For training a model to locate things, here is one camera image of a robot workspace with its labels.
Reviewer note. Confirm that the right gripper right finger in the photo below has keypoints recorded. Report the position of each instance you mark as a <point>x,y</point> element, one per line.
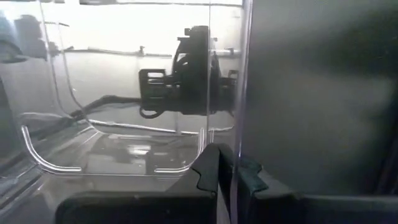
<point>311,210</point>

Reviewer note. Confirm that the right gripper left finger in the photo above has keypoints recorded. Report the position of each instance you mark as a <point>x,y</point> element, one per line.
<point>140,208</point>

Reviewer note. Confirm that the clear plastic bin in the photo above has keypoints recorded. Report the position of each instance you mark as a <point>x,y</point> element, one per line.
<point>124,149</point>

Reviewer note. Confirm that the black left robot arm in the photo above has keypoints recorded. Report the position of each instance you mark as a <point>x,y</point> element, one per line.
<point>196,49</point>

